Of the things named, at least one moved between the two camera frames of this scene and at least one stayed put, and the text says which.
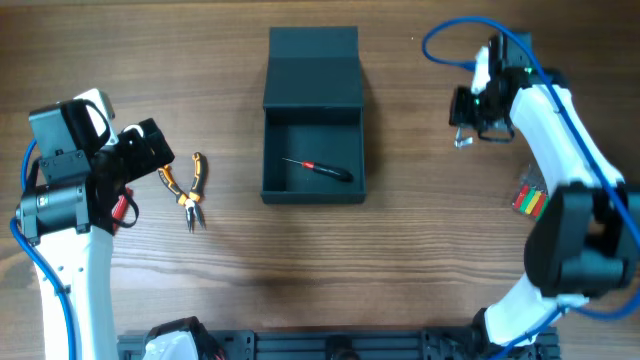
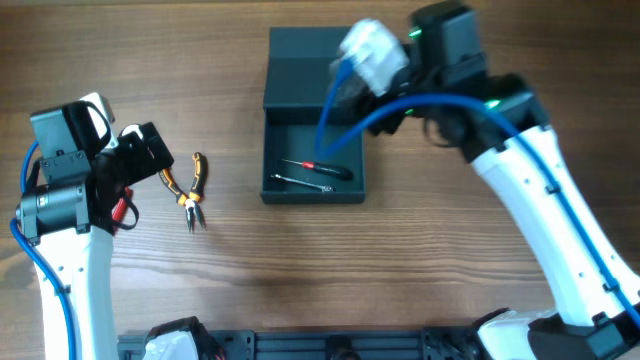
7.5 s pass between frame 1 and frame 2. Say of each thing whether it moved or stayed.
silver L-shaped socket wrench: moved
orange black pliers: stayed
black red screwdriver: stayed
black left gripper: stayed
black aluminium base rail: stayed
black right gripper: moved
